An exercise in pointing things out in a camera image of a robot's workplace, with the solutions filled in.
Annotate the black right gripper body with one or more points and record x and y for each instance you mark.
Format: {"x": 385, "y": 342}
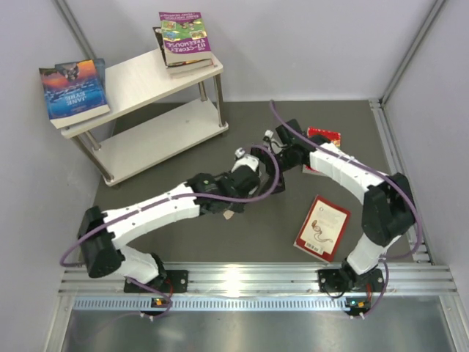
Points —
{"x": 284, "y": 160}

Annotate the light teal paperback book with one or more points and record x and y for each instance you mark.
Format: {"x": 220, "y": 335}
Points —
{"x": 228, "y": 214}

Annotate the red Edward Tulane book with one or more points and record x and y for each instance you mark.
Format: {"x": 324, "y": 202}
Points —
{"x": 322, "y": 229}

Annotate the purple storey treehouse book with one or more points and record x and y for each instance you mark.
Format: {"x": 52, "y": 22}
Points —
{"x": 184, "y": 37}

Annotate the black treehouse book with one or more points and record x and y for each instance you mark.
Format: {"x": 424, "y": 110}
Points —
{"x": 159, "y": 38}

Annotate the blue Jane Eyre book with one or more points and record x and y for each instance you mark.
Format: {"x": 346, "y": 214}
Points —
{"x": 75, "y": 92}

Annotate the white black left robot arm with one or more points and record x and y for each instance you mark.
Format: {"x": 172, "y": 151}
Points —
{"x": 107, "y": 251}

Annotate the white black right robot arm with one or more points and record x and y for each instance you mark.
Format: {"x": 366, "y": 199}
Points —
{"x": 388, "y": 208}

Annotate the red storey treehouse book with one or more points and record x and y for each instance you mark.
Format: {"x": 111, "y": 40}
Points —
{"x": 188, "y": 68}

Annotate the white two-tier shelf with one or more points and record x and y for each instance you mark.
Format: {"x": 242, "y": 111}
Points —
{"x": 136, "y": 83}

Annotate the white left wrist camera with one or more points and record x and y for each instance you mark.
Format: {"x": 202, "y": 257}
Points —
{"x": 242, "y": 158}

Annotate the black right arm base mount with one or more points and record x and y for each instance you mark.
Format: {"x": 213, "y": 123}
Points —
{"x": 336, "y": 282}

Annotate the aluminium front rail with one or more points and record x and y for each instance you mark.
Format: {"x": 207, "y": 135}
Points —
{"x": 251, "y": 287}

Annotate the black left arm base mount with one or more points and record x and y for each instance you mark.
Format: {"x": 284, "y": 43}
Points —
{"x": 176, "y": 281}

